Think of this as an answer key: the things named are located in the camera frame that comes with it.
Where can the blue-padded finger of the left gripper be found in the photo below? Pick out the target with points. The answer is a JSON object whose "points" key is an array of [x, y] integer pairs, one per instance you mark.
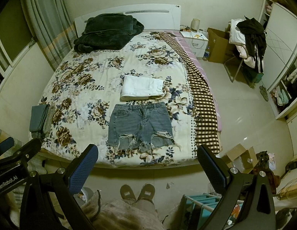
{"points": [[6, 145]]}

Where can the open small cardboard box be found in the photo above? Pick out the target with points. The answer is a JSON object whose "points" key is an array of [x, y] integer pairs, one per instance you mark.
{"points": [[242, 159]]}

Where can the blue denim ripped shorts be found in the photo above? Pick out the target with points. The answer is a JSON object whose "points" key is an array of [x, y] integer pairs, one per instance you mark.
{"points": [[142, 127]]}

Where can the green striped curtain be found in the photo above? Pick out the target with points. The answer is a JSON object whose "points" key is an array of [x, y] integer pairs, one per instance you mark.
{"points": [[51, 25]]}

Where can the teal drying rack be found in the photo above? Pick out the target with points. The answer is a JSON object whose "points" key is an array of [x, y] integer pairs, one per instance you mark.
{"points": [[197, 209]]}

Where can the white wardrobe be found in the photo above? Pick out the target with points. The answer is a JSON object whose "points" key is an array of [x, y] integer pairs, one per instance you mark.
{"points": [[281, 27]]}

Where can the dark green folded blanket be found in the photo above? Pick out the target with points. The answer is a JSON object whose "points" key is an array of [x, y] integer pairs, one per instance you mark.
{"points": [[107, 32]]}

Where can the folded grey-blue jeans stack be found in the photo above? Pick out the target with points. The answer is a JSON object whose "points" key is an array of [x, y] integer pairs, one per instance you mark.
{"points": [[41, 120]]}

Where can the right grey slipper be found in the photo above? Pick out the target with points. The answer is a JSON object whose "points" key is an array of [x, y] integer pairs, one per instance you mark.
{"points": [[147, 192]]}

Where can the folded white pants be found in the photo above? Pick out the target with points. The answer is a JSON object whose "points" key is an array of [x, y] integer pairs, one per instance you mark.
{"points": [[140, 88]]}

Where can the cardboard box by nightstand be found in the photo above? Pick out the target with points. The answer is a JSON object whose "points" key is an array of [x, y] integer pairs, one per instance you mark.
{"points": [[220, 49]]}

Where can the grey slipper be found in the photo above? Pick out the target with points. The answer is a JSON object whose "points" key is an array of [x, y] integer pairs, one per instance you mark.
{"points": [[147, 192], [127, 194]]}

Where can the brown checkered bed sheet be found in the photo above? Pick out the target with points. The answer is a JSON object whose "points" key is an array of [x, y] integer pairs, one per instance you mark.
{"points": [[204, 112]]}

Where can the floral bed blanket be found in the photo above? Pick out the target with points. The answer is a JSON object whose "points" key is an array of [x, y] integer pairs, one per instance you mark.
{"points": [[86, 87]]}

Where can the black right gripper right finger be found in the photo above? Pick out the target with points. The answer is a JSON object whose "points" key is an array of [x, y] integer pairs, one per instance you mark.
{"points": [[257, 211]]}

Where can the white bedside table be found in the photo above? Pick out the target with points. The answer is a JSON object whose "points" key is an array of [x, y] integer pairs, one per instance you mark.
{"points": [[196, 41]]}

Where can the left grey slipper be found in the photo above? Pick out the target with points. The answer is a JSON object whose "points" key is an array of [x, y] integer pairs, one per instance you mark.
{"points": [[127, 194]]}

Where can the chair piled with clothes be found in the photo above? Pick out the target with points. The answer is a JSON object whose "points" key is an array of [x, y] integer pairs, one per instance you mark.
{"points": [[249, 39]]}

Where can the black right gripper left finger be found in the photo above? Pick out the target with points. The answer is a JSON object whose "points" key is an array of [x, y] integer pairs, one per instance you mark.
{"points": [[37, 210]]}

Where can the white table lamp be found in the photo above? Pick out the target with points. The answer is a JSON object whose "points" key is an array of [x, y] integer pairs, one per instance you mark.
{"points": [[195, 24]]}

